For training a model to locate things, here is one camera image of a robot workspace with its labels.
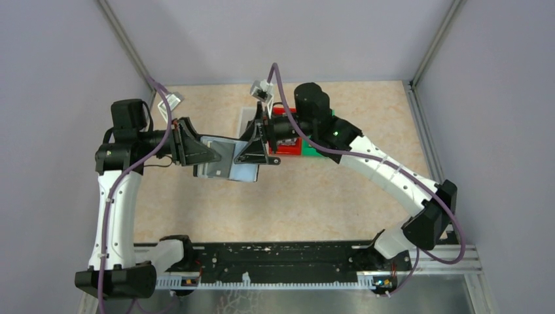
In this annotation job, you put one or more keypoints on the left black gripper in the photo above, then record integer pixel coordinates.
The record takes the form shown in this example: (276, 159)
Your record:
(189, 147)

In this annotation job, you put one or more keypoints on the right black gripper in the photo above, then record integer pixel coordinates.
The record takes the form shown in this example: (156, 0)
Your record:
(260, 132)

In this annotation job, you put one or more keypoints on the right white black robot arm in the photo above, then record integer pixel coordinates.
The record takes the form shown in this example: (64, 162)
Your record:
(430, 205)

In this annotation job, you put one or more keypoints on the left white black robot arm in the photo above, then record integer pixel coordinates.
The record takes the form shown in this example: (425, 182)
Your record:
(113, 271)

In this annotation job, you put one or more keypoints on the red plastic bin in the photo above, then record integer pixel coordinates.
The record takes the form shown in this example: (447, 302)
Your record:
(291, 147)

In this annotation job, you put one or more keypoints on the white plastic bin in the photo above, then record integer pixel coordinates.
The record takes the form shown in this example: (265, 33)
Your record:
(245, 119)

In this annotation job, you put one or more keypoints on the green plastic bin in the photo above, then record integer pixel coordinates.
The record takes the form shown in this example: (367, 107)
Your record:
(306, 149)

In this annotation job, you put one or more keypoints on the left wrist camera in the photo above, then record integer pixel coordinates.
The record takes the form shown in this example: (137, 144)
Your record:
(173, 100)

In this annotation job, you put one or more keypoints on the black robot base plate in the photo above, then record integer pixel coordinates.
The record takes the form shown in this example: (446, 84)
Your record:
(297, 262)

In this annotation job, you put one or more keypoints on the aluminium frame rail right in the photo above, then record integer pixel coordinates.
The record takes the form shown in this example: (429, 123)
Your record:
(431, 158)

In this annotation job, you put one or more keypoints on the aluminium frame rail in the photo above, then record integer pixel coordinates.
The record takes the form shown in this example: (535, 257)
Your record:
(431, 158)
(125, 41)

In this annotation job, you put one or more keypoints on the aluminium frame rail left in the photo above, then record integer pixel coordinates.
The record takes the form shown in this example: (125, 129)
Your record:
(125, 41)

